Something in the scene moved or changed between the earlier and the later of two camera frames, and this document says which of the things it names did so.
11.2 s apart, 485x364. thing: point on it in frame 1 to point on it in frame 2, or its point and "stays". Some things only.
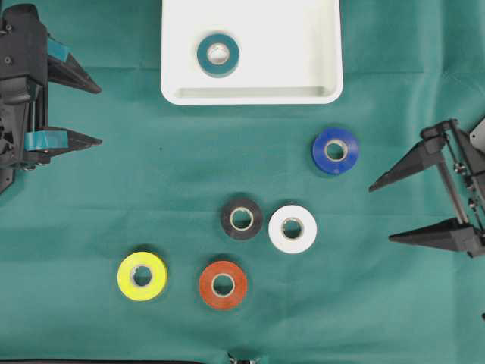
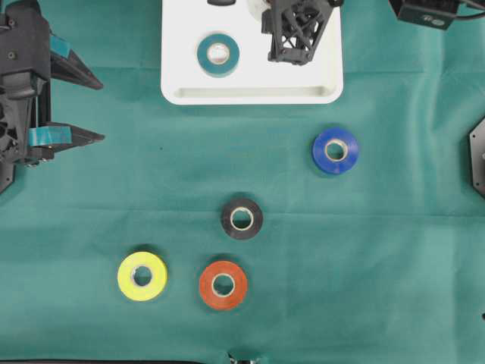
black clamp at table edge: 242,360 stays
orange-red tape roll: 206,281 stays
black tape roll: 226,219 stays
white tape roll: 292,229 to 256,7
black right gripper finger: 424,157 to 221,2
